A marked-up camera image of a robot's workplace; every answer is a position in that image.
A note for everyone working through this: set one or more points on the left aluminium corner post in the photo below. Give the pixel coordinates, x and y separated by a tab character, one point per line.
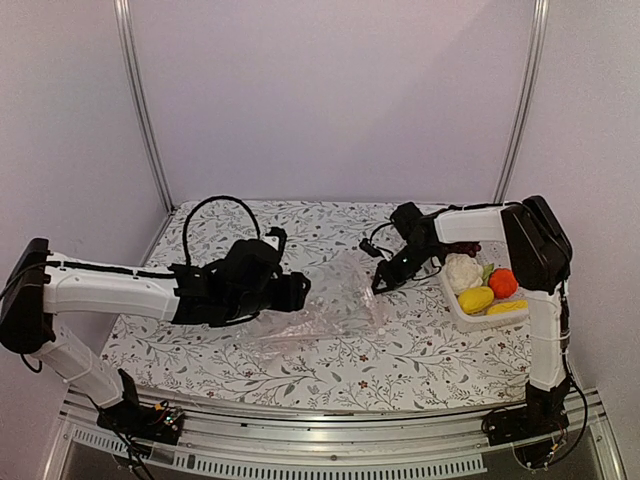
124	22

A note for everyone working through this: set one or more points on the dark red grapes toy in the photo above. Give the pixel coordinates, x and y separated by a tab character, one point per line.
468	248

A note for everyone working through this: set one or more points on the clear zip top bag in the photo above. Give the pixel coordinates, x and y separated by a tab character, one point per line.
340	303

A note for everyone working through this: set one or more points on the white cauliflower toy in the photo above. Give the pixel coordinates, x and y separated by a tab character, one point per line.
463	272

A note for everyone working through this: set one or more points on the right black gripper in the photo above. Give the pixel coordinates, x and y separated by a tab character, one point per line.
393	278

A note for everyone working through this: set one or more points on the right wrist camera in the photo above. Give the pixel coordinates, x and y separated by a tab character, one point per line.
366	246

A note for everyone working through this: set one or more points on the yellow banana toy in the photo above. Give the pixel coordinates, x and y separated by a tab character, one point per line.
507	307

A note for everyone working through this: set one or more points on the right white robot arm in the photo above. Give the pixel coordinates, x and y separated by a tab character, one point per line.
539	255

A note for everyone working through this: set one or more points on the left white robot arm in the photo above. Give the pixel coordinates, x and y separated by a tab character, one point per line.
44	284

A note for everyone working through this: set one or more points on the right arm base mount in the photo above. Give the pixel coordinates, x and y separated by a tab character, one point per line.
542	414

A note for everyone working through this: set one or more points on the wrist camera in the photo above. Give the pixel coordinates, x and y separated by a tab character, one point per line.
366	246
276	237

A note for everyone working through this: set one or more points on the aluminium front rail frame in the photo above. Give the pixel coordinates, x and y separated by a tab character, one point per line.
228	440

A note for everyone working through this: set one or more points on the floral patterned table mat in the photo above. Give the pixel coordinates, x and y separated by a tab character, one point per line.
420	361

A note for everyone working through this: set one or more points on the white perforated plastic basket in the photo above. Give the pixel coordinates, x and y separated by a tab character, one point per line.
494	255

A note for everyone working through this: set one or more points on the orange pumpkin toy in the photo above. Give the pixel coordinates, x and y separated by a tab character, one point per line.
503	283

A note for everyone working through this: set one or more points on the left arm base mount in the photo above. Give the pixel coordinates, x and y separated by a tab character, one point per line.
160	423

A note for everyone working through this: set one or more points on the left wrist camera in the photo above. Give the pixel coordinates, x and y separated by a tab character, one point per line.
276	237

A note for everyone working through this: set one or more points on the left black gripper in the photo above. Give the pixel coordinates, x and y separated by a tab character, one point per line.
293	296

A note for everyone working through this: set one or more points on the yellow lemon toy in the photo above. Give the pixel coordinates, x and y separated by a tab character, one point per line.
474	300

